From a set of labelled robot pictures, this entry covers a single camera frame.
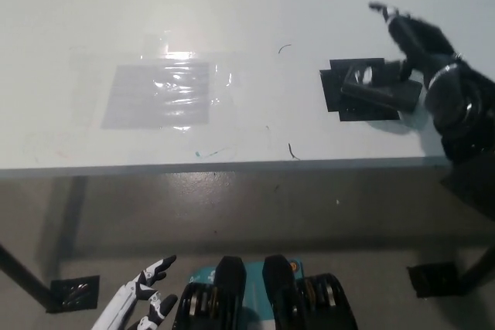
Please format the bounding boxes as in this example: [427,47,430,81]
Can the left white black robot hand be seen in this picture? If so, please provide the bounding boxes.
[90,254,179,330]

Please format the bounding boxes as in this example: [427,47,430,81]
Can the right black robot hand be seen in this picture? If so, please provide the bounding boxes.
[369,1,464,88]

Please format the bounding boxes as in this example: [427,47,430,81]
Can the dark grey whiteboard eraser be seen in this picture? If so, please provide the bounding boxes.
[340,60,423,112]

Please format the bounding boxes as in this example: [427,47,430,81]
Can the black tape marked spot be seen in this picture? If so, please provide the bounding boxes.
[319,58,401,122]

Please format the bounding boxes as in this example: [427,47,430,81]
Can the black table leg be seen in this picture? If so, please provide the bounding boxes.
[0,243,53,302]
[458,247,495,288]

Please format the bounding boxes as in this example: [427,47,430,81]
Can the clear plastic tape film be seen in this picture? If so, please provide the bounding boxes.
[69,32,248,157]

